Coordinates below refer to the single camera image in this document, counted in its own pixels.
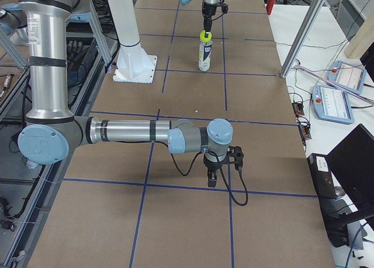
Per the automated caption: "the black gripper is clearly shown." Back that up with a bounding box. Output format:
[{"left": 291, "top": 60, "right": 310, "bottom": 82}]
[
  {"left": 203, "top": 153, "right": 228, "bottom": 188},
  {"left": 202, "top": 3, "right": 217, "bottom": 38}
]

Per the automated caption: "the yellow tennis ball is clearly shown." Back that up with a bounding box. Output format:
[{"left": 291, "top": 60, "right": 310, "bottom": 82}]
[{"left": 199, "top": 30, "right": 212, "bottom": 43}]

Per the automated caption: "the tennis ball can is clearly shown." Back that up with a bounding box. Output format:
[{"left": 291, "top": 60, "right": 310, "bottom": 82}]
[{"left": 198, "top": 39, "right": 212, "bottom": 71}]

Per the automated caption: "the orange black connector box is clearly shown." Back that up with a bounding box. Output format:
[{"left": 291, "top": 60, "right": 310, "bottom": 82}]
[{"left": 292, "top": 102, "right": 304, "bottom": 117}]

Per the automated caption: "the near teach pendant tablet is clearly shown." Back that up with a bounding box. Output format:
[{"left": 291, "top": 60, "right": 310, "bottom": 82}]
[{"left": 312, "top": 85, "right": 354, "bottom": 125}]

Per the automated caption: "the teach pendant tablet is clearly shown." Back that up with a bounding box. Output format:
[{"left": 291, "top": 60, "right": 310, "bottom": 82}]
[
  {"left": 328, "top": 60, "right": 367, "bottom": 94},
  {"left": 312, "top": 85, "right": 354, "bottom": 125}
]

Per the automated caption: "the black monitor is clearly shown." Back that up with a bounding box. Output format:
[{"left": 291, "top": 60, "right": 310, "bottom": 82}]
[{"left": 326, "top": 123, "right": 373, "bottom": 228}]

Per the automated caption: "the wooden beam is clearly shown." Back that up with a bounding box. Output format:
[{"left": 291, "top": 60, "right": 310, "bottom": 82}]
[{"left": 344, "top": 12, "right": 374, "bottom": 59}]

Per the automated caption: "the far teach pendant tablet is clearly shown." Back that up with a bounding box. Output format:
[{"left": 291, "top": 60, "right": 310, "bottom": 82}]
[{"left": 328, "top": 60, "right": 367, "bottom": 94}]

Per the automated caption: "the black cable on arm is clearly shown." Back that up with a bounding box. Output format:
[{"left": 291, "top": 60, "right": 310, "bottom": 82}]
[{"left": 168, "top": 142, "right": 250, "bottom": 206}]

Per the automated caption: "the white pedestal column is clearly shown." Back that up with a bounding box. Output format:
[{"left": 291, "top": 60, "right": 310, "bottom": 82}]
[{"left": 108, "top": 0, "right": 157, "bottom": 84}]

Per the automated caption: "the aluminium frame post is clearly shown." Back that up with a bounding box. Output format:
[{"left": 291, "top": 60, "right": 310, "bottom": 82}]
[{"left": 280, "top": 0, "right": 325, "bottom": 78}]

